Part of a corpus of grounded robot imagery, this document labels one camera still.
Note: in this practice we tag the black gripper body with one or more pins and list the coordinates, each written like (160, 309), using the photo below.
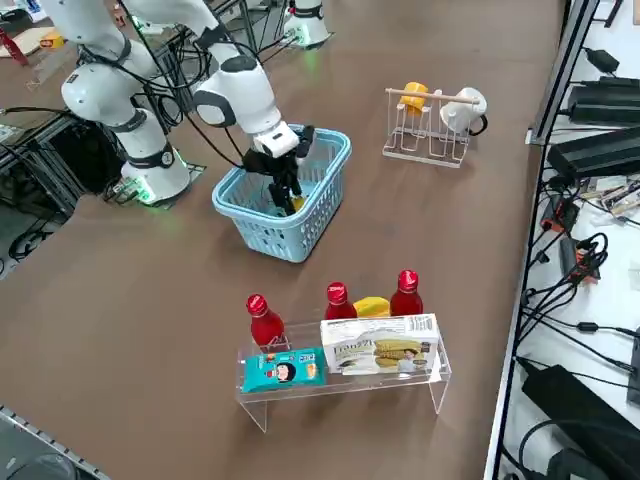
(272, 164)

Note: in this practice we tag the yellow lemon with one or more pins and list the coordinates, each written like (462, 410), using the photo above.
(298, 204)

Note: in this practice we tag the red drink bottle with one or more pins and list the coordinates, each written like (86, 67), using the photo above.
(265, 327)
(340, 302)
(406, 297)

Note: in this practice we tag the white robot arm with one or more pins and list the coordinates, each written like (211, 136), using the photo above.
(150, 125)
(307, 20)

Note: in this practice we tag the light blue plastic basket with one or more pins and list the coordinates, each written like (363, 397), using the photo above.
(280, 240)

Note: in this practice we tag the clear acrylic rack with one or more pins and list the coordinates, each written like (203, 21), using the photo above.
(350, 385)

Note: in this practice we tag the yellow green starfruit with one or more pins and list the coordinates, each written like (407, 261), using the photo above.
(371, 307)

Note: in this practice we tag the yellow cup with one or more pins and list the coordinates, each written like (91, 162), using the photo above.
(412, 97)

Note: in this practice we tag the teal snack packet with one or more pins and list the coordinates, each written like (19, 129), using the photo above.
(282, 371)

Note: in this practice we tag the white biscuit box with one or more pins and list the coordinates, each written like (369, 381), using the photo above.
(380, 345)

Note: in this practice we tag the white cup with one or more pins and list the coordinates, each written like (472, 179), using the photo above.
(462, 110)

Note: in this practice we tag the yellow snack box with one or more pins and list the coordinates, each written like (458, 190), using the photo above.
(52, 40)

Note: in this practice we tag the orange black electronic module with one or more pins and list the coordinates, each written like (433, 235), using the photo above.
(580, 260)
(562, 215)

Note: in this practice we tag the black power brick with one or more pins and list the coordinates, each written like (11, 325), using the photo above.
(605, 105)
(565, 395)
(595, 152)

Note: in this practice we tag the small black power adapter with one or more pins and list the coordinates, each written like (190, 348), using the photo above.
(602, 60)

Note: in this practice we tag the aluminium frame post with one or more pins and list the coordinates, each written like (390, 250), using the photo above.
(561, 75)

